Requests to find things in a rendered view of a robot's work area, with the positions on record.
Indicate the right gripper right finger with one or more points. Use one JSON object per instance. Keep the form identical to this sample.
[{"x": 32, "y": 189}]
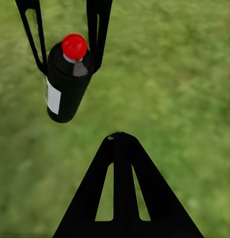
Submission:
[{"x": 169, "y": 219}]

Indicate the pesticide atomizer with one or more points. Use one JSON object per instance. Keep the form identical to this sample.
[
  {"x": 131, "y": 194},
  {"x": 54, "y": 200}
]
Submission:
[{"x": 70, "y": 68}]

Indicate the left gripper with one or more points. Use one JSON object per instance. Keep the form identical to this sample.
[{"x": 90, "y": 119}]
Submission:
[{"x": 96, "y": 44}]

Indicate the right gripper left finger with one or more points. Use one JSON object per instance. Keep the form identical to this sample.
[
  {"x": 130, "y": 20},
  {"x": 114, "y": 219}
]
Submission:
[{"x": 79, "y": 219}]

